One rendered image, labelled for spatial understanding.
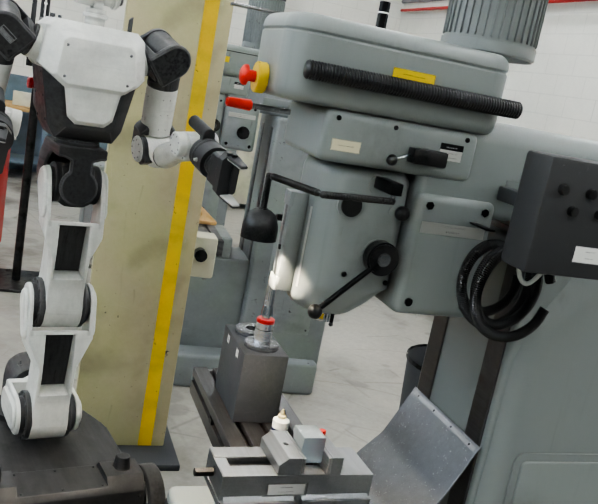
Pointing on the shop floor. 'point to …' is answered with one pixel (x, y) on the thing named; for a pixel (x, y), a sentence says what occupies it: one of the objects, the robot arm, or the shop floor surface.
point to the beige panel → (150, 245)
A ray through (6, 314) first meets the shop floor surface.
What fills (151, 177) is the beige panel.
